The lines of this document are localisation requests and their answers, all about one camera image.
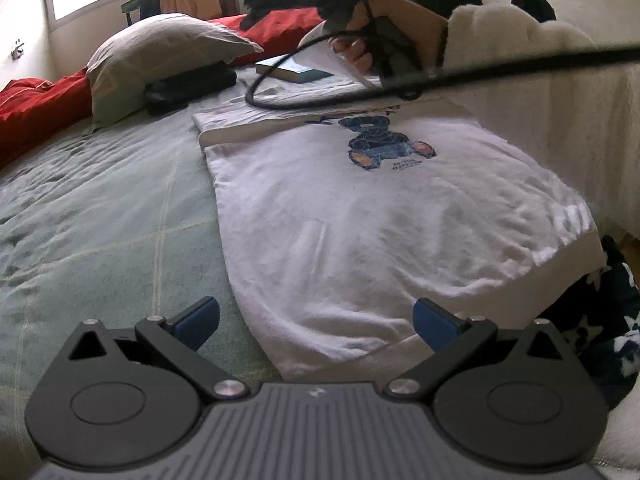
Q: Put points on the grey pillow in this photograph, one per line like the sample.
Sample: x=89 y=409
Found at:
x=153 y=49

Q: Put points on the dark star-patterned trousers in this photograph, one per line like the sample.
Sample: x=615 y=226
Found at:
x=598 y=317

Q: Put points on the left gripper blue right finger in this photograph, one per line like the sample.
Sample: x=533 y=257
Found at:
x=454 y=342

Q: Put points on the wooden chair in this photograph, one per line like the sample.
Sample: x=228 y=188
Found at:
x=540 y=10

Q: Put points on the white printed sweatshirt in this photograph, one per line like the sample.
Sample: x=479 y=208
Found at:
x=333 y=223

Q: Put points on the cardboard boxes by window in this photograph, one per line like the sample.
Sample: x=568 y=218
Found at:
x=202 y=9

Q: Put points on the light blue book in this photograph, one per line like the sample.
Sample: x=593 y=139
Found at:
x=290 y=71

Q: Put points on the green quilted bed cover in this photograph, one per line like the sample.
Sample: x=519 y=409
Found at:
x=103 y=227

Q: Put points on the red pillow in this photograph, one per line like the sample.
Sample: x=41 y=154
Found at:
x=33 y=110

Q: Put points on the black folded cloth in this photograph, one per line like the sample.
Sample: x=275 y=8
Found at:
x=176 y=92

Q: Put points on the red blanket roll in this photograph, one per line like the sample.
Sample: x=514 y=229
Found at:
x=278 y=33

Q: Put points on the person's right hand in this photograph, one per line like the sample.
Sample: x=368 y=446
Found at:
x=424 y=28

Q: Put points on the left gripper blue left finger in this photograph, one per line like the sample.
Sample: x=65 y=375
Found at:
x=173 y=343

